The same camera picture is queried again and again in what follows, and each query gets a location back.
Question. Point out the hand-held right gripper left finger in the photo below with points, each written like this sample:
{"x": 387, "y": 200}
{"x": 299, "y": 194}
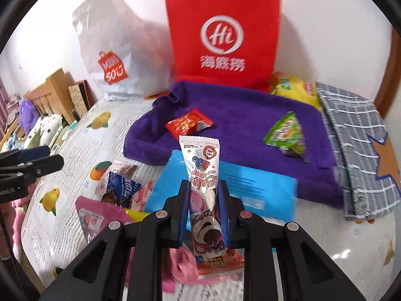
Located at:
{"x": 184, "y": 207}

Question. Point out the red snack packet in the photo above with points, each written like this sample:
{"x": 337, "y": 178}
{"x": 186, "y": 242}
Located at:
{"x": 184, "y": 124}

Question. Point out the white plastic bag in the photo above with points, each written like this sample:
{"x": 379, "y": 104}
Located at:
{"x": 125, "y": 53}

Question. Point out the purple towel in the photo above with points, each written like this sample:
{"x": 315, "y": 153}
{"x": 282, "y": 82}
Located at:
{"x": 238, "y": 116}

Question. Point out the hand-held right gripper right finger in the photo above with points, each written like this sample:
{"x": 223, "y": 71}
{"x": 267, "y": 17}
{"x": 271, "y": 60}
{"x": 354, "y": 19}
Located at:
{"x": 224, "y": 207}

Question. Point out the patterned box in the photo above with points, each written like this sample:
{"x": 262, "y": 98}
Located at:
{"x": 80, "y": 98}

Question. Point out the yellow snack bag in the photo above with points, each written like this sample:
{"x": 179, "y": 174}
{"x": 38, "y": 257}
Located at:
{"x": 294, "y": 89}

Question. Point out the white plush toys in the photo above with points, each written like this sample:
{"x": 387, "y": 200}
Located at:
{"x": 44, "y": 128}

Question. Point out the blue flat box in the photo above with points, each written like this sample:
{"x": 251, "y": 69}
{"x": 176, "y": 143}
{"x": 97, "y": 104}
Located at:
{"x": 250, "y": 188}

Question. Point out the dark blue snack packet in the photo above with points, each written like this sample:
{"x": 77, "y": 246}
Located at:
{"x": 120, "y": 188}

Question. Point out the long pink white snack packet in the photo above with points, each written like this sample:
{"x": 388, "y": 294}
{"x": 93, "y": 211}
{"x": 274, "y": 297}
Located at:
{"x": 200, "y": 163}

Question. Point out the fruit printed mat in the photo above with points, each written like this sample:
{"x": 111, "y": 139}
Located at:
{"x": 84, "y": 150}

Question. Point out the large pink snack packet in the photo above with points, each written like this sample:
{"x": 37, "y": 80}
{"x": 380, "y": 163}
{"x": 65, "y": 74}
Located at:
{"x": 100, "y": 210}

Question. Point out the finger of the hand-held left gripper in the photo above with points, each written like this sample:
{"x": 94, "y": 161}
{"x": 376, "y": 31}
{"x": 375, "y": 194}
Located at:
{"x": 34, "y": 153}
{"x": 44, "y": 166}

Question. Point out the purple plush toy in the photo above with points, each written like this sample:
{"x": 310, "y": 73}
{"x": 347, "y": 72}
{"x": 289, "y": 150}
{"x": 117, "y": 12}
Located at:
{"x": 28, "y": 109}

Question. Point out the red paper bag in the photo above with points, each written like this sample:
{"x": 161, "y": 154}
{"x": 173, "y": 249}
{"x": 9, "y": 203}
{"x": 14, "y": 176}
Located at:
{"x": 219, "y": 12}

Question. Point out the green snack packet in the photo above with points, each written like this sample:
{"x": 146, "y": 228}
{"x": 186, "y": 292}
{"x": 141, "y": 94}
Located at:
{"x": 286, "y": 134}

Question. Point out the grey checked cloth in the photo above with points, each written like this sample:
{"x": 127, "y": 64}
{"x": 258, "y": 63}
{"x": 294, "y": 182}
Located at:
{"x": 351, "y": 125}

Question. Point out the wooden headboard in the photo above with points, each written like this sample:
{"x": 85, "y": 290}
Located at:
{"x": 51, "y": 91}

